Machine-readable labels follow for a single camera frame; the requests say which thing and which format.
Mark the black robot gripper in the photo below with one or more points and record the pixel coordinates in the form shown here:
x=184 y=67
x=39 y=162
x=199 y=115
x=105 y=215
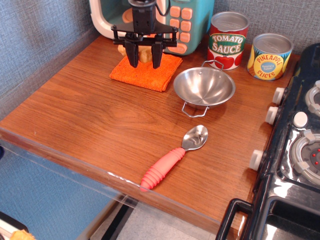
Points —
x=145 y=30

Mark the black toy stove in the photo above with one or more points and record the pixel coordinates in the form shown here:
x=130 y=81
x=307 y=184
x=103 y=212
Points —
x=286 y=203

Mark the tomato sauce can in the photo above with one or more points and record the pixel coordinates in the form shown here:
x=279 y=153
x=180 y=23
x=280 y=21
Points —
x=226 y=41

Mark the clear acrylic table guard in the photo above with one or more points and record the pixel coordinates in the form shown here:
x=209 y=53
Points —
x=116 y=182

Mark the pineapple slices can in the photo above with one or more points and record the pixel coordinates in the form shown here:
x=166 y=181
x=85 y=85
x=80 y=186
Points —
x=269 y=56

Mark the spoon with red handle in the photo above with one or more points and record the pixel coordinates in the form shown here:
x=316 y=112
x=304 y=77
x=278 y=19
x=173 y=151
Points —
x=194 y=139

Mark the orange red cloth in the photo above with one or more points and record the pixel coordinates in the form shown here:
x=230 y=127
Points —
x=144 y=75

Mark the small steel bowl with handles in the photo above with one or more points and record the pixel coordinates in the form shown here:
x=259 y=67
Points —
x=203 y=88

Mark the toy chicken wing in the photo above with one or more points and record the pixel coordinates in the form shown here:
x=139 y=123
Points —
x=144 y=53

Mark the orange object at bottom left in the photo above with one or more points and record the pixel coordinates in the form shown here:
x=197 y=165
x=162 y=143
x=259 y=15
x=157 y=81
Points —
x=22 y=235

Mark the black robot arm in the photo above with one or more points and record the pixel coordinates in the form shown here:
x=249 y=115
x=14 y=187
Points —
x=142 y=3

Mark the toy microwave teal and pink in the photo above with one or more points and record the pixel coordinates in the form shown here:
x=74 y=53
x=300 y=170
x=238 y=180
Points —
x=192 y=18

